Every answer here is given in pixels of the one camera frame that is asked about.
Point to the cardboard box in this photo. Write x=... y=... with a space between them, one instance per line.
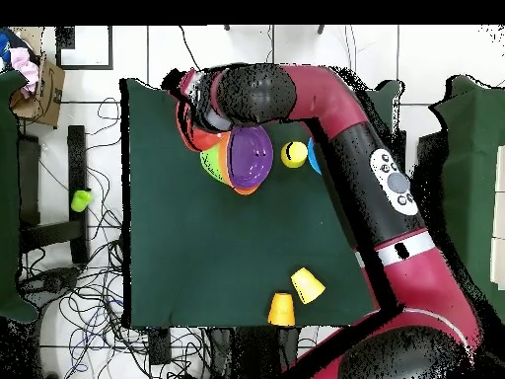
x=49 y=98

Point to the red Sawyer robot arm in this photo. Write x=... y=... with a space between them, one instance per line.
x=414 y=284

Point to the yellow-orange cup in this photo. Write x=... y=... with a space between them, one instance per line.
x=303 y=279

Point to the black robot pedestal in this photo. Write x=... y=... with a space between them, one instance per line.
x=256 y=355

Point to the green cup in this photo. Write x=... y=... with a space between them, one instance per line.
x=81 y=200

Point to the orange cup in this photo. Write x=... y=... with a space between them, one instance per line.
x=281 y=312

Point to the small black box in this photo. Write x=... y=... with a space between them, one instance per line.
x=159 y=347

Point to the white box stack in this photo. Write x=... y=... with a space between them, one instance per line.
x=499 y=237

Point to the dark green tablecloth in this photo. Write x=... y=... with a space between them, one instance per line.
x=236 y=256

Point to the blue bowl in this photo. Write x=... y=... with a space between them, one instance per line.
x=313 y=158

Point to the black framed white board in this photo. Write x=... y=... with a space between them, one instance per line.
x=110 y=47

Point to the large orange bowl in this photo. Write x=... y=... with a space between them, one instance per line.
x=240 y=191

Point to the purple bowl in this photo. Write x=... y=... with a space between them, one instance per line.
x=248 y=158

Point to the pink cloth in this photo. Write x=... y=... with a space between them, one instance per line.
x=23 y=67

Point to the green cloth covered table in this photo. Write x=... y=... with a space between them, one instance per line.
x=473 y=158
x=8 y=197

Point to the red bowl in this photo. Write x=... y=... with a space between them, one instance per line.
x=203 y=141

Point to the black bench frame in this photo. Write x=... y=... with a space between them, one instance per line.
x=77 y=158

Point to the green bowl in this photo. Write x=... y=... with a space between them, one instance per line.
x=211 y=162

